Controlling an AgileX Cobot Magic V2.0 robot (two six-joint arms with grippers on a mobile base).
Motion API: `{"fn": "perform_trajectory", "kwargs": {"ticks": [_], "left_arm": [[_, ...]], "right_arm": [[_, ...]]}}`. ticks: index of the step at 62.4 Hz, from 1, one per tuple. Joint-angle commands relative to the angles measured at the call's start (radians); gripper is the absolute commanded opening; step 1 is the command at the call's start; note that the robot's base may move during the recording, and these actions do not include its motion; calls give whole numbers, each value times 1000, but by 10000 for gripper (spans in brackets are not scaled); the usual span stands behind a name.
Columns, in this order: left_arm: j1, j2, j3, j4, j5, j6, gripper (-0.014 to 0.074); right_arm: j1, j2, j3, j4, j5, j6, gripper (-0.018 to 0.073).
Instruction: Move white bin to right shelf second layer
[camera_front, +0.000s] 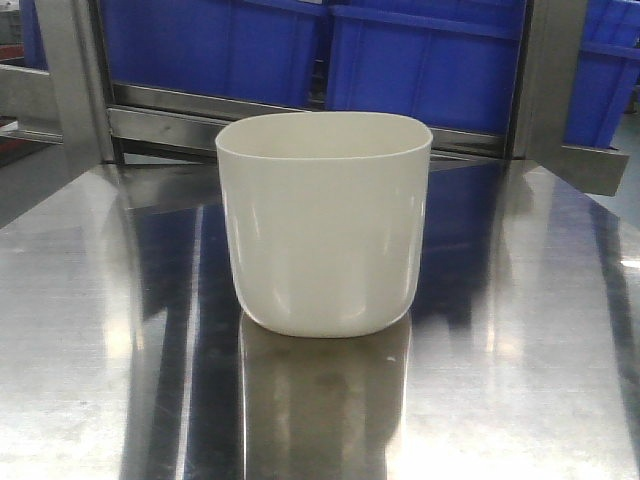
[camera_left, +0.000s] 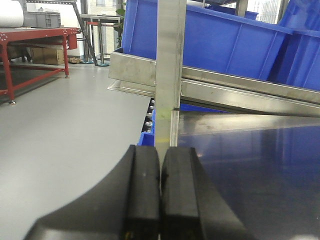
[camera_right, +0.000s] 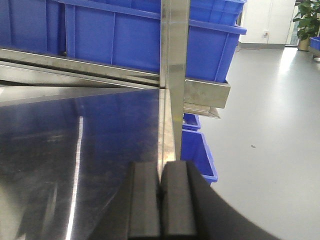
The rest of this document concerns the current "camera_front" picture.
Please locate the blue crate left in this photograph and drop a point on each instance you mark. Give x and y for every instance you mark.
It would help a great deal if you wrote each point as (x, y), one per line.
(261, 51)

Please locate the blue crate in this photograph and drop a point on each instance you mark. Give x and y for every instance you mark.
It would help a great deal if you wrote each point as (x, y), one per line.
(261, 51)
(607, 71)
(449, 64)

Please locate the blue crate middle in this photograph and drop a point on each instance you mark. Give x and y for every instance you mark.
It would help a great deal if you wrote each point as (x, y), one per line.
(449, 64)

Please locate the blue crate right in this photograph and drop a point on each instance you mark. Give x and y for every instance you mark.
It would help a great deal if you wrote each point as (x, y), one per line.
(607, 71)

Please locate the steel shelf frame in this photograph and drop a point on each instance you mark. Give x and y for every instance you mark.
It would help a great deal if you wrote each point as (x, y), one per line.
(76, 104)

